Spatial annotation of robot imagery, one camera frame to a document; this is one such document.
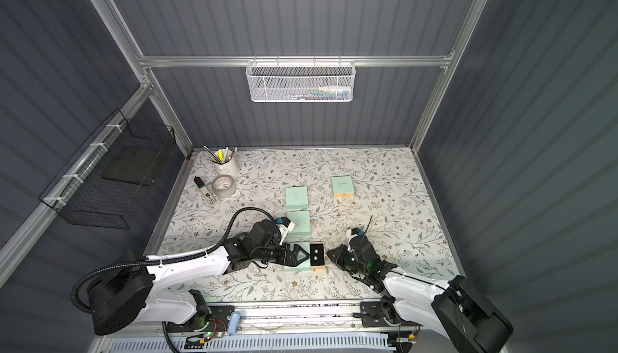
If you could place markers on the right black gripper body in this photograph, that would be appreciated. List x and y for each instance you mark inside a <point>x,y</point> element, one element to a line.
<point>350,262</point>

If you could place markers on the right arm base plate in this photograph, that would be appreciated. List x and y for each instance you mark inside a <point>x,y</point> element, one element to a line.
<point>381,314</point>

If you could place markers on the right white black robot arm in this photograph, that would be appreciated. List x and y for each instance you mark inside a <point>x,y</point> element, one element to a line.
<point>456,309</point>

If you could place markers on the black marker pen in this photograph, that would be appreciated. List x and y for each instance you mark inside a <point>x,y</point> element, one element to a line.
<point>204,190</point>

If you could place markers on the floral table mat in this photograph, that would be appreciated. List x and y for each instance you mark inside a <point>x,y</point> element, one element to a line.
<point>391,201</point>

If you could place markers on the white perforated front panel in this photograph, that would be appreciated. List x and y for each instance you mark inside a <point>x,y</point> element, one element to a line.
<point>347,342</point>

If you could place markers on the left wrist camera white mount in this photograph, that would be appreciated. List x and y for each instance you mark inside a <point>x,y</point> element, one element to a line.
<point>285,226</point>

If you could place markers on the blue cylinder on rail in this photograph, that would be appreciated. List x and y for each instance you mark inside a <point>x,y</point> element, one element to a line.
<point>234,321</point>

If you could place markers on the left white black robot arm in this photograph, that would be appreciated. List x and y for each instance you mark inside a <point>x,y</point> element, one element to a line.
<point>128,292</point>

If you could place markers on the black wire side basket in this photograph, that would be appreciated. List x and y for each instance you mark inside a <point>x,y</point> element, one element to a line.
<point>106,185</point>

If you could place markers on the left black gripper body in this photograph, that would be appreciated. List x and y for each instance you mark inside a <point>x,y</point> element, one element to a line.
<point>282,252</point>

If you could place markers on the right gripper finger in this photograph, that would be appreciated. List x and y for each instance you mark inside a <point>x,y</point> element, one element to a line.
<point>343,263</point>
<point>338,252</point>

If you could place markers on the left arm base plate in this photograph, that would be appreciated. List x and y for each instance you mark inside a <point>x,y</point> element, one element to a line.
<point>206,319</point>

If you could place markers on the mint jewelry box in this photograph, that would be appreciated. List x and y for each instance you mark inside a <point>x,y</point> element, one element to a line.
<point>302,223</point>
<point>297,198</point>
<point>342,186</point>
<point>318,258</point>

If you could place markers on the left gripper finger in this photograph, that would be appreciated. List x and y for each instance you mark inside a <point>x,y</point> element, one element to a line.
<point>301,261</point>
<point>300,249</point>

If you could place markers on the white pen holder cup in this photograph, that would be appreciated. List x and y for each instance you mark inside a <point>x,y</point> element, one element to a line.
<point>224,161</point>

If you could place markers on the white wire wall basket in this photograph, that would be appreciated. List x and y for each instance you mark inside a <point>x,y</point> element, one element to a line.
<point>301,82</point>

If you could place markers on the clear tape roll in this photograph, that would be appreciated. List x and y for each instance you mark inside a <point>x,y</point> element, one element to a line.
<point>223,186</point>

